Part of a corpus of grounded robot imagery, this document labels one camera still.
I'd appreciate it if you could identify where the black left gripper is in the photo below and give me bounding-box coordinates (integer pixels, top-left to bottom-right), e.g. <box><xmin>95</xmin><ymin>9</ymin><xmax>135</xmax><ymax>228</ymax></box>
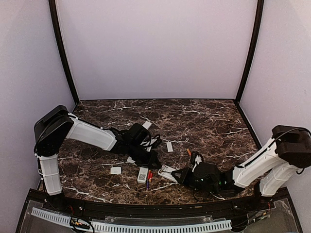
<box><xmin>127</xmin><ymin>142</ymin><xmax>162</xmax><ymax>169</ymax></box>

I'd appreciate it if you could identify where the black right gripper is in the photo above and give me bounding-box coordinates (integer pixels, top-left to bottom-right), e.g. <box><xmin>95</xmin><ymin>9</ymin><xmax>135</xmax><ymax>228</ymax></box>
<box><xmin>172</xmin><ymin>166</ymin><xmax>218</xmax><ymax>194</ymax></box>

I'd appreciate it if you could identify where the red blue battery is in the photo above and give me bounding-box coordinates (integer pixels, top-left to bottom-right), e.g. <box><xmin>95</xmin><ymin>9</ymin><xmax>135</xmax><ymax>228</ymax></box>
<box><xmin>147</xmin><ymin>169</ymin><xmax>152</xmax><ymax>182</ymax></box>

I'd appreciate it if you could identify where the white remote face down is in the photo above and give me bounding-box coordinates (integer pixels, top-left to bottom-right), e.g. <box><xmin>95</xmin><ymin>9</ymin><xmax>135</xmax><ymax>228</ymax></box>
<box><xmin>157</xmin><ymin>165</ymin><xmax>178</xmax><ymax>183</ymax></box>

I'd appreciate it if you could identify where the small white buttoned remote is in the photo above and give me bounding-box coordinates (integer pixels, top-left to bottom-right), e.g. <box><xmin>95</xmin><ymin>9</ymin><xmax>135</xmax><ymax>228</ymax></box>
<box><xmin>137</xmin><ymin>167</ymin><xmax>149</xmax><ymax>183</ymax></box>

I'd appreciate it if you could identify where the long white battery cover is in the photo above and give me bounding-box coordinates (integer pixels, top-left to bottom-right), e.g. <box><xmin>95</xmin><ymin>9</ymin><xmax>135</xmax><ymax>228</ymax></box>
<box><xmin>166</xmin><ymin>142</ymin><xmax>173</xmax><ymax>152</ymax></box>

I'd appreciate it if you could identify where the white TCL remote control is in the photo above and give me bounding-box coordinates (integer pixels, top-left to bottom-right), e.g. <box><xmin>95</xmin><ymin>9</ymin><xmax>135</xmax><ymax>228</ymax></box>
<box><xmin>126</xmin><ymin>156</ymin><xmax>135</xmax><ymax>164</ymax></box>

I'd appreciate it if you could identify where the curved white battery cover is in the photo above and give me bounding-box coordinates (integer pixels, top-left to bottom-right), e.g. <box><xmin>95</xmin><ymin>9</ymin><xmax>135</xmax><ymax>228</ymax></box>
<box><xmin>110</xmin><ymin>166</ymin><xmax>122</xmax><ymax>175</ymax></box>

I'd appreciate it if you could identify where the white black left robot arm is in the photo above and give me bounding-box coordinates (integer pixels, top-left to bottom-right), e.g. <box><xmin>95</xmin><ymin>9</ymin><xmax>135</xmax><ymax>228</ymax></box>
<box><xmin>34</xmin><ymin>105</ymin><xmax>162</xmax><ymax>212</ymax></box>

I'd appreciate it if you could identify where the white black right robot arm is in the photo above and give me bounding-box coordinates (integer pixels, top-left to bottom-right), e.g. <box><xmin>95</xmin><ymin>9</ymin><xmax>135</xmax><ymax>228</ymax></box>
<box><xmin>171</xmin><ymin>125</ymin><xmax>311</xmax><ymax>211</ymax></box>

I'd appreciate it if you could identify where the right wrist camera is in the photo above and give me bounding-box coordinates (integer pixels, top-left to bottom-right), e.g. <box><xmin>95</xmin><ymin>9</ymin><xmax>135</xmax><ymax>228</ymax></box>
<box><xmin>190</xmin><ymin>151</ymin><xmax>204</xmax><ymax>172</ymax></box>

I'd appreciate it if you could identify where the white slotted cable duct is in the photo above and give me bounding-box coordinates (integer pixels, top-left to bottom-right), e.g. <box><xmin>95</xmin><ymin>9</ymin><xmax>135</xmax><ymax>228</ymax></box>
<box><xmin>31</xmin><ymin>207</ymin><xmax>232</xmax><ymax>233</ymax></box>

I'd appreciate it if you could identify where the black front rail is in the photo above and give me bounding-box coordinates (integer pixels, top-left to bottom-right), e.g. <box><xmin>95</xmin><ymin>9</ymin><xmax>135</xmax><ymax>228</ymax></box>
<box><xmin>60</xmin><ymin>195</ymin><xmax>258</xmax><ymax>218</ymax></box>

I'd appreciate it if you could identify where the black right corner post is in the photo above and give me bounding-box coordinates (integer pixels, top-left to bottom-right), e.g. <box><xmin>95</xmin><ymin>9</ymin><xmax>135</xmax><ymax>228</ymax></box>
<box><xmin>235</xmin><ymin>0</ymin><xmax>264</xmax><ymax>105</ymax></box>

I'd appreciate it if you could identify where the black corner post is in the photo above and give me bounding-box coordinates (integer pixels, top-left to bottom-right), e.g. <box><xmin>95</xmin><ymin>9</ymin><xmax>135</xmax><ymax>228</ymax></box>
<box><xmin>48</xmin><ymin>0</ymin><xmax>80</xmax><ymax>105</ymax></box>
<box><xmin>235</xmin><ymin>0</ymin><xmax>264</xmax><ymax>105</ymax></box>

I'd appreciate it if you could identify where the black left corner post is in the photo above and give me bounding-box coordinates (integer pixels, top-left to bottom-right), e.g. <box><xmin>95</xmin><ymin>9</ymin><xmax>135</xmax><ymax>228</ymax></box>
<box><xmin>48</xmin><ymin>0</ymin><xmax>80</xmax><ymax>105</ymax></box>

